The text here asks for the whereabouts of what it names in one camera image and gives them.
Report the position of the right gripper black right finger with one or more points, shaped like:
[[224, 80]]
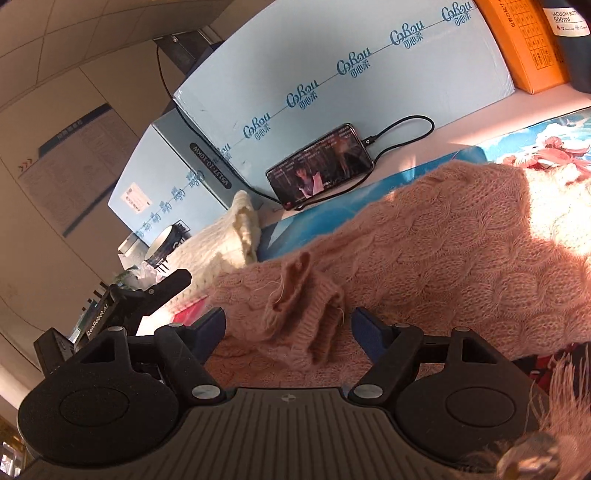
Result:
[[450, 397]]

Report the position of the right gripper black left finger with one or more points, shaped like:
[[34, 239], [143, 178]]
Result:
[[122, 397]]

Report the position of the pink knitted sweater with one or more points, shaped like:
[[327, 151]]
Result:
[[500, 250]]

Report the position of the black and white mug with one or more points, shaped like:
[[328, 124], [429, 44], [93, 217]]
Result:
[[164, 244]]

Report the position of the cream knitted sweater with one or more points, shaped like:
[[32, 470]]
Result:
[[226, 245]]

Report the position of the black smartphone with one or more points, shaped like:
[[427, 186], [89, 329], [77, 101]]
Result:
[[323, 165]]

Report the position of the black power adapter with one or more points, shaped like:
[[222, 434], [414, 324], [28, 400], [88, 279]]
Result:
[[187, 50]]

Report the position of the anime printed desk mat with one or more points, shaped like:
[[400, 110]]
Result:
[[558, 147]]

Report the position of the large light blue carton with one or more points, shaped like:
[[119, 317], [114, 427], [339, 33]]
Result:
[[299, 69]]

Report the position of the orange cardboard box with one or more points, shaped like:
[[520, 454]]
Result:
[[527, 43]]

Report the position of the dark blue vacuum bottle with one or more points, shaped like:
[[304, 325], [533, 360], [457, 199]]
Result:
[[570, 23]]

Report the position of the wall notice poster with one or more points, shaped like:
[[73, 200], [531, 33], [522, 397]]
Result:
[[78, 167]]

